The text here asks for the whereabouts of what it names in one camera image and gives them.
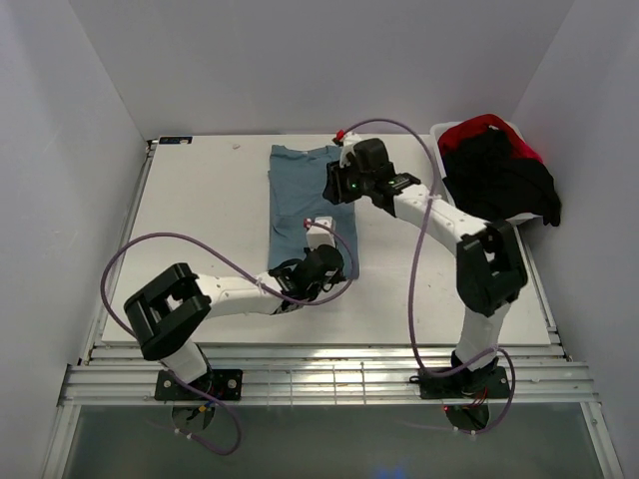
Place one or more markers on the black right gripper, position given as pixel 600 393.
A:
pixel 334 192

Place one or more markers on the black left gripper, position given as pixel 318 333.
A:
pixel 336 276

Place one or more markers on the blue t shirt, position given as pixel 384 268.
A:
pixel 297 181

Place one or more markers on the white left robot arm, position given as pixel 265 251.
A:
pixel 166 312

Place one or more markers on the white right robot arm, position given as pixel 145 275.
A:
pixel 490 272

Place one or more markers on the white perforated plastic basket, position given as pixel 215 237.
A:
pixel 436 131

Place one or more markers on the red t shirt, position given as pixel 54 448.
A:
pixel 481 124

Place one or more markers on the black t shirt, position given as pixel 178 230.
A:
pixel 488 180

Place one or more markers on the blue label sticker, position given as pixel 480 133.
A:
pixel 175 140

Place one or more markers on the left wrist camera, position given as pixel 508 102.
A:
pixel 319 232

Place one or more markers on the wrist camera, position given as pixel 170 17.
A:
pixel 346 142
pixel 319 232

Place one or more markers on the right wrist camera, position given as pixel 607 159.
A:
pixel 346 142

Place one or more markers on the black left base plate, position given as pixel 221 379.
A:
pixel 223 384

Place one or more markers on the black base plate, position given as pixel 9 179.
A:
pixel 489 383
pixel 223 384

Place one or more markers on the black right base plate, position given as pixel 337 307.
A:
pixel 489 383

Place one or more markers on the aluminium frame rail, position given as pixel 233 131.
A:
pixel 297 375

